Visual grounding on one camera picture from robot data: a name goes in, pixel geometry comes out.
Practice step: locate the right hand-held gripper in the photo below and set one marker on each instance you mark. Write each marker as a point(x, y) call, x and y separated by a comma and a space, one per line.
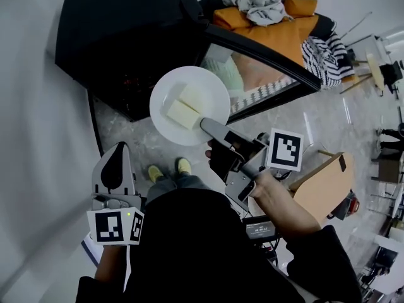
point(284, 150)

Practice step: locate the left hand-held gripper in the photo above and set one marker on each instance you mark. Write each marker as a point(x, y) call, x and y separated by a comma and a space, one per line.
point(109, 229)

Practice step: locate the pale yellow food block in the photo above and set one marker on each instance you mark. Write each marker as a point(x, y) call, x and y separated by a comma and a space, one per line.
point(183, 115)
point(195, 98)

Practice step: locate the white round plate item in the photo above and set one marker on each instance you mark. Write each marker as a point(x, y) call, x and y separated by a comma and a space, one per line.
point(202, 84)

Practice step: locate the person's right forearm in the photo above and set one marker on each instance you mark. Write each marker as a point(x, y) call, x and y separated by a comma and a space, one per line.
point(284, 207)

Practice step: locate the person's left forearm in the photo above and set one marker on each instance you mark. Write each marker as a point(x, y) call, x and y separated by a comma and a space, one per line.
point(110, 264)

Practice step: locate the person's right hand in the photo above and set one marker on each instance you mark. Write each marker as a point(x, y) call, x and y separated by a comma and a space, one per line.
point(208, 155)

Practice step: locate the person's yellow left shoe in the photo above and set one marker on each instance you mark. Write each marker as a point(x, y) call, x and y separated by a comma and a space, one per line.
point(155, 173)

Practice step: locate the person's yellow shoe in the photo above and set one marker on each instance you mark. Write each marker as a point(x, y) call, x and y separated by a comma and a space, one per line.
point(183, 166)
point(155, 173)

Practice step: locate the person's yellow right shoe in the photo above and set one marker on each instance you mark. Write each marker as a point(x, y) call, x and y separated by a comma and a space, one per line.
point(183, 166)

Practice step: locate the person's grey trousers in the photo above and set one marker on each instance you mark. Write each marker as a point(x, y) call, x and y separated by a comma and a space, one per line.
point(170, 185)

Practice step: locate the black glass oven door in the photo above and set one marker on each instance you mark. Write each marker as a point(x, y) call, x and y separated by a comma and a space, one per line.
point(259, 71)

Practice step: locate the person's black top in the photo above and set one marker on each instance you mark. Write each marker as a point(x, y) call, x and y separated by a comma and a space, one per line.
point(195, 251)

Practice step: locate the black device with screen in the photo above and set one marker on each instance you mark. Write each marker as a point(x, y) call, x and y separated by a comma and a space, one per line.
point(260, 230)

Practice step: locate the orange cushion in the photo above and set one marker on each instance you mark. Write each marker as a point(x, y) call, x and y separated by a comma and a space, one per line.
point(284, 33)

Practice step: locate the light wooden chair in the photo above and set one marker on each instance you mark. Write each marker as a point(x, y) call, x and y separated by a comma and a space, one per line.
point(325, 185)

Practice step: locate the black oven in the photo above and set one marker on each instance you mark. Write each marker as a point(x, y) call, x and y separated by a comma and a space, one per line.
point(126, 36)

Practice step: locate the grey white crumpled cloth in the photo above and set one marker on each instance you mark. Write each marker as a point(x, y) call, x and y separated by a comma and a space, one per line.
point(259, 5)

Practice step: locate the black white striped cushion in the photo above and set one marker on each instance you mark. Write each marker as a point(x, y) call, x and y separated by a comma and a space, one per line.
point(328, 62)

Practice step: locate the red tool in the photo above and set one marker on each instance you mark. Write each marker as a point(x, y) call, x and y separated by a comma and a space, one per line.
point(353, 204)

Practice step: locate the round wooden side table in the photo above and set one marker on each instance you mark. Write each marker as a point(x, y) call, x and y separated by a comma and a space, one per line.
point(375, 71)

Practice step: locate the brown cabinet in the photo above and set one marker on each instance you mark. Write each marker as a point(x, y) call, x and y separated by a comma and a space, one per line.
point(389, 167)

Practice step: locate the black office chair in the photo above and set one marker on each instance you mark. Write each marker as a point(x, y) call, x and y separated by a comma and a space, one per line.
point(391, 74)

